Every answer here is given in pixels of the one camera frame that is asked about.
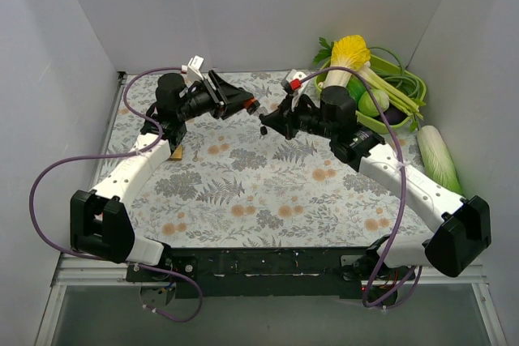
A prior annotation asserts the orange and black padlock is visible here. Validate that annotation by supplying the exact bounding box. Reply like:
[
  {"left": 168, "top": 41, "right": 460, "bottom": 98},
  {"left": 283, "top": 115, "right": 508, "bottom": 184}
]
[{"left": 243, "top": 98, "right": 260, "bottom": 115}]

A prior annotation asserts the large brass padlock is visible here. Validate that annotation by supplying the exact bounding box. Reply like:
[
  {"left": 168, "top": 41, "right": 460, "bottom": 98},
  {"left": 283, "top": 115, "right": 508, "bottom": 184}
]
[{"left": 170, "top": 145, "right": 183, "bottom": 160}]

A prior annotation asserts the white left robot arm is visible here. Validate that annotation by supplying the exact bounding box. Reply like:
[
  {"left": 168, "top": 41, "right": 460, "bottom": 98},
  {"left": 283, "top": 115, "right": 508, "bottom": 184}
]
[{"left": 71, "top": 71, "right": 260, "bottom": 281}]

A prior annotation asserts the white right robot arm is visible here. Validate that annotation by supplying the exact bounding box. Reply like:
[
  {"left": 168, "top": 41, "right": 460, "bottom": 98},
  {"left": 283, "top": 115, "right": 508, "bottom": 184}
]
[{"left": 259, "top": 86, "right": 491, "bottom": 280}]

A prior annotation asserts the dark green vegetable toy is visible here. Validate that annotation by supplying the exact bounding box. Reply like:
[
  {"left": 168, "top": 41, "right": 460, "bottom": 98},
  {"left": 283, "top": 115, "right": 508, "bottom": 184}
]
[{"left": 346, "top": 76, "right": 366, "bottom": 102}]

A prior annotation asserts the green parsley leaf toy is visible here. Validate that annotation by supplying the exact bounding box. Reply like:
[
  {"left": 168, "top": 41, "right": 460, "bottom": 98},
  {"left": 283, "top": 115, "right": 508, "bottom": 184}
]
[{"left": 313, "top": 37, "right": 334, "bottom": 65}]

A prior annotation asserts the round green cabbage toy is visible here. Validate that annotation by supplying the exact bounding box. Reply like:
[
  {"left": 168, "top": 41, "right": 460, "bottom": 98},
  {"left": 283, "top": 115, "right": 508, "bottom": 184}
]
[{"left": 358, "top": 89, "right": 390, "bottom": 117}]

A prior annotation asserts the green plastic basket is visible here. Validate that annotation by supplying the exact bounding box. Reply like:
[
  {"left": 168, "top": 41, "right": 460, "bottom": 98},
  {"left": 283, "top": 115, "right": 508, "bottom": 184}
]
[{"left": 314, "top": 47, "right": 427, "bottom": 135}]

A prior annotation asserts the floral patterned table mat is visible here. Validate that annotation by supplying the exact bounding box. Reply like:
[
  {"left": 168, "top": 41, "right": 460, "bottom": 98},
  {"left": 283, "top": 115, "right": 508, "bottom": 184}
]
[{"left": 80, "top": 70, "right": 455, "bottom": 249}]

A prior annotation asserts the yellow napa cabbage toy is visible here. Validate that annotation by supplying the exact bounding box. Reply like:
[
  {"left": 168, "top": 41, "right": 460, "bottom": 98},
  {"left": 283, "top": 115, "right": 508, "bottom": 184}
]
[{"left": 323, "top": 35, "right": 371, "bottom": 88}]

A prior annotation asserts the purple eggplant toy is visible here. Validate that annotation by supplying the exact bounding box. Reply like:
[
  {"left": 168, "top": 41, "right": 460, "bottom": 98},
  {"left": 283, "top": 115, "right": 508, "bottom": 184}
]
[{"left": 384, "top": 105, "right": 408, "bottom": 126}]

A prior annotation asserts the pale celery stalks toy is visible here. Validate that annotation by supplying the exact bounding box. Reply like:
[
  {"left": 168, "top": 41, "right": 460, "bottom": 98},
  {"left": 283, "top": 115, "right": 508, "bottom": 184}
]
[{"left": 358, "top": 65, "right": 423, "bottom": 119}]

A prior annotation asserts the green long beans toy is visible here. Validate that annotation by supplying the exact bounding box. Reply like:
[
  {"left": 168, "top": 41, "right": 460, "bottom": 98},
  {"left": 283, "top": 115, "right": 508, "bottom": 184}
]
[{"left": 369, "top": 46, "right": 421, "bottom": 98}]

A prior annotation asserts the green napa cabbage toy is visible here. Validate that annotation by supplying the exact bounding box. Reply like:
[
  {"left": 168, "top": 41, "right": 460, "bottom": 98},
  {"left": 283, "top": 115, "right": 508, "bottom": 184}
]
[{"left": 417, "top": 126, "right": 463, "bottom": 195}]

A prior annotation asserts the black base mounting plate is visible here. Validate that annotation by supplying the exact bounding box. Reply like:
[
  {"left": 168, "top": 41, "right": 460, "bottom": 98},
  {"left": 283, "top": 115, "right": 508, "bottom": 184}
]
[{"left": 126, "top": 246, "right": 376, "bottom": 299}]

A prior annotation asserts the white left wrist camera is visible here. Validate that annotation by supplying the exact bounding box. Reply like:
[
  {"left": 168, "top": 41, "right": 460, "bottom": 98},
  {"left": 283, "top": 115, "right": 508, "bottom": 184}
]
[{"left": 181, "top": 55, "right": 204, "bottom": 83}]

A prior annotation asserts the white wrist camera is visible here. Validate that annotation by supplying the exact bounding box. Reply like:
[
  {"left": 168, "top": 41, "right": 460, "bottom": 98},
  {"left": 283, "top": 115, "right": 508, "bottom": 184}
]
[
  {"left": 181, "top": 55, "right": 204, "bottom": 83},
  {"left": 281, "top": 69, "right": 308, "bottom": 111}
]

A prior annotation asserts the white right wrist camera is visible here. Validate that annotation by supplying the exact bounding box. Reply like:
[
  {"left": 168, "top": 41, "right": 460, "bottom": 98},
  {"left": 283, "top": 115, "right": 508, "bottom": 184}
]
[{"left": 281, "top": 69, "right": 308, "bottom": 111}]

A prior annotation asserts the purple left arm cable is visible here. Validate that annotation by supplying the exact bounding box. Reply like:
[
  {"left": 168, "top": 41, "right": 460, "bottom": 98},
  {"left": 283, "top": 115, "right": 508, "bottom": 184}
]
[{"left": 28, "top": 65, "right": 204, "bottom": 323}]

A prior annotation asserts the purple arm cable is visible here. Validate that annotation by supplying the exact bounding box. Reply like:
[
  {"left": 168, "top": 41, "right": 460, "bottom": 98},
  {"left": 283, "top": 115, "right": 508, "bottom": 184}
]
[
  {"left": 299, "top": 66, "right": 423, "bottom": 310},
  {"left": 28, "top": 65, "right": 204, "bottom": 323}
]

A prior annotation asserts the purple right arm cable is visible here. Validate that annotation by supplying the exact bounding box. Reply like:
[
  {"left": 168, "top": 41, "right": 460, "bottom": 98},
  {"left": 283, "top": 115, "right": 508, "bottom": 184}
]
[{"left": 299, "top": 66, "right": 423, "bottom": 310}]

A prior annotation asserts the aluminium frame rail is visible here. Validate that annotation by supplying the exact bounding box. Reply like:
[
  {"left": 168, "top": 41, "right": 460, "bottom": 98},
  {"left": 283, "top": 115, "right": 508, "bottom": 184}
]
[{"left": 36, "top": 247, "right": 508, "bottom": 345}]

